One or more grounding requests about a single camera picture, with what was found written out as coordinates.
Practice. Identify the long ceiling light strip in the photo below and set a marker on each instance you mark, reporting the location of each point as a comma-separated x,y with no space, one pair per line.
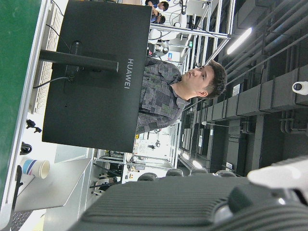
239,40

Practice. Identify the black Huawei monitor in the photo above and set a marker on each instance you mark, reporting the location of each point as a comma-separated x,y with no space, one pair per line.
96,108

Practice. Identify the white blue paper cup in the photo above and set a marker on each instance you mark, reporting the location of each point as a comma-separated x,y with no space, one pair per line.
33,167

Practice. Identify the white keyboard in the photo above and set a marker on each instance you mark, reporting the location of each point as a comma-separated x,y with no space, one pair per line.
48,43

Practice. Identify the black clip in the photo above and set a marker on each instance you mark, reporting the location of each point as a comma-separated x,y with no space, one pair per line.
32,125

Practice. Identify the aluminium workstation frame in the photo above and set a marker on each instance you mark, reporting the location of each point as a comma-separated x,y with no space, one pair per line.
216,34

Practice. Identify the thin black stand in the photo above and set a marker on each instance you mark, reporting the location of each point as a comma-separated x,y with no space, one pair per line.
18,185

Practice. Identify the white security camera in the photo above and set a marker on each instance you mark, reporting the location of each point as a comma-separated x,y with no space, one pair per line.
299,87

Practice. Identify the silver laptop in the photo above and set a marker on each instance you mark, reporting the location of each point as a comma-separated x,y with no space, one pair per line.
55,185

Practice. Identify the person in patterned grey shirt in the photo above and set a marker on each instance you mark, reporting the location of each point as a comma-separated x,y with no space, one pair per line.
158,96

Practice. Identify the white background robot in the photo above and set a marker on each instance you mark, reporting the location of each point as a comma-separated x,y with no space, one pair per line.
160,36

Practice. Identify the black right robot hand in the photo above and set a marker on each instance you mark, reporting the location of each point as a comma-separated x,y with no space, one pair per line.
168,204

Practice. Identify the aluminium table edge frame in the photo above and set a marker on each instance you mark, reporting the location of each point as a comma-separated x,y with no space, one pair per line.
26,84

